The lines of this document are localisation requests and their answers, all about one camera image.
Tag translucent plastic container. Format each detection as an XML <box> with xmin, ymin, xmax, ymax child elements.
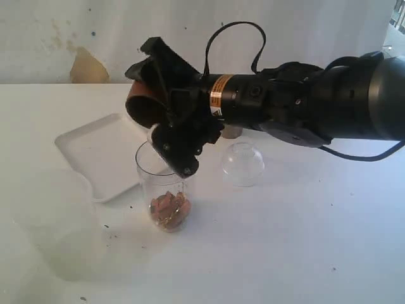
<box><xmin>11</xmin><ymin>169</ymin><xmax>103</xmax><ymax>281</ymax></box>

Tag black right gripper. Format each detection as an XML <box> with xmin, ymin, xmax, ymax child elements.
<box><xmin>125</xmin><ymin>37</ymin><xmax>224</xmax><ymax>178</ymax></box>

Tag white rectangular tray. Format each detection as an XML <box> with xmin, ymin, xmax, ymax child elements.
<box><xmin>54</xmin><ymin>113</ymin><xmax>146</xmax><ymax>203</ymax></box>

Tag brown chunks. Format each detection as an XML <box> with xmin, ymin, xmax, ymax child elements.
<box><xmin>149</xmin><ymin>191</ymin><xmax>191</xmax><ymax>232</ymax></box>

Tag stainless steel cup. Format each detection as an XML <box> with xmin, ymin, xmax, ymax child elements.
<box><xmin>221</xmin><ymin>125</ymin><xmax>243</xmax><ymax>139</ymax></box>

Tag clear plastic measuring cup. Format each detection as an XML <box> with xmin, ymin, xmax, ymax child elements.
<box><xmin>135</xmin><ymin>142</ymin><xmax>192</xmax><ymax>232</ymax></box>

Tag brown wooden cup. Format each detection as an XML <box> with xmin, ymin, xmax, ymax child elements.
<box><xmin>125</xmin><ymin>80</ymin><xmax>167</xmax><ymax>129</ymax></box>

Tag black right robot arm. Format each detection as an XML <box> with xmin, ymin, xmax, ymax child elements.
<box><xmin>125</xmin><ymin>37</ymin><xmax>404</xmax><ymax>178</ymax></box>

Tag clear dome lid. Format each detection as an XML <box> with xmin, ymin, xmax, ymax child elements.
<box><xmin>221</xmin><ymin>142</ymin><xmax>265</xmax><ymax>187</ymax></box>

